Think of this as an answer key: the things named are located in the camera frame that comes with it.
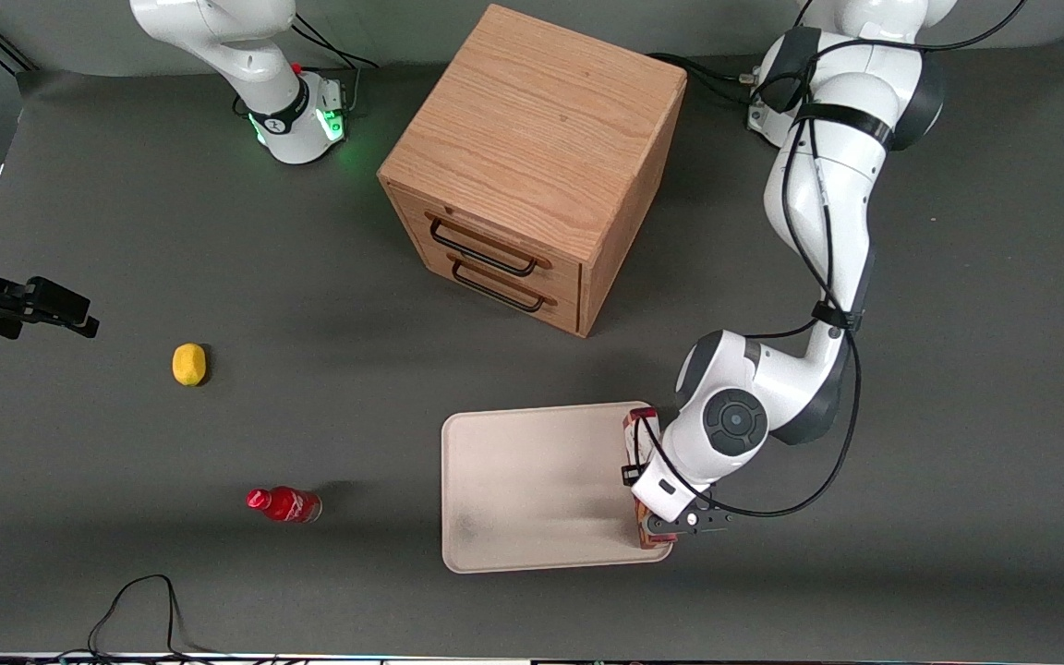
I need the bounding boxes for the red soda bottle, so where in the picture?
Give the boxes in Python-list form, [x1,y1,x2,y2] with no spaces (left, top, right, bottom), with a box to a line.
[247,486,323,525]

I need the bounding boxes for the black right arm base cable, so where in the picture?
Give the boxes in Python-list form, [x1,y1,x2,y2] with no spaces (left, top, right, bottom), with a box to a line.
[290,13,381,116]

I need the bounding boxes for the red cookie box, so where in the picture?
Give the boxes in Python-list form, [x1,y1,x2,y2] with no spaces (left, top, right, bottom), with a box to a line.
[623,406,673,552]

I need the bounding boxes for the black metal drawer handle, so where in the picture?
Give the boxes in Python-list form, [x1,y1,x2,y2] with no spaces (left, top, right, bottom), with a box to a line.
[428,216,540,277]
[450,258,549,313]

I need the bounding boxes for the yellow lemon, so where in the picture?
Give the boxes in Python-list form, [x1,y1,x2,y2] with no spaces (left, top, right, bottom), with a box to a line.
[172,343,208,387]

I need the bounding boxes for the thin black loose cable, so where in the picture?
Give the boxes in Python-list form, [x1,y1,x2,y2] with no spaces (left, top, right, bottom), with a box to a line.
[52,574,279,664]

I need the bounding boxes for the wooden drawer cabinet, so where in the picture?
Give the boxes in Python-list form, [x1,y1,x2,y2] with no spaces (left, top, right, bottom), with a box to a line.
[377,4,688,339]

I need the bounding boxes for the beige plastic tray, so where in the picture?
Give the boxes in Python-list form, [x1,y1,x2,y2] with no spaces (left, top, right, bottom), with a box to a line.
[441,401,674,574]

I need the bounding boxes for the wooden drawer front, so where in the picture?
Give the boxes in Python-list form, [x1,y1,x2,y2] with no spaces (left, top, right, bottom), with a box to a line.
[387,183,584,298]
[398,233,582,337]

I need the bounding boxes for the black metal frame bar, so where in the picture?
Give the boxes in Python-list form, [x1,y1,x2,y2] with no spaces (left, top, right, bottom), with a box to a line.
[0,26,40,77]

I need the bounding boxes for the dark grey table mat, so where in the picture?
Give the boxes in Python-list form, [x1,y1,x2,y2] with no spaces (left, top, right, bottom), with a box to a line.
[0,37,1064,659]

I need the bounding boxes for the black arm base cable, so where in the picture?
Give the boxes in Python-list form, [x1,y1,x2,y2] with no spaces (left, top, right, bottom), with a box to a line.
[290,13,381,116]
[647,51,766,104]

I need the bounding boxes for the black left arm base cable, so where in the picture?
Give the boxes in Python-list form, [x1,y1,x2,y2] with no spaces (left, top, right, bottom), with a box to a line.
[647,51,766,104]

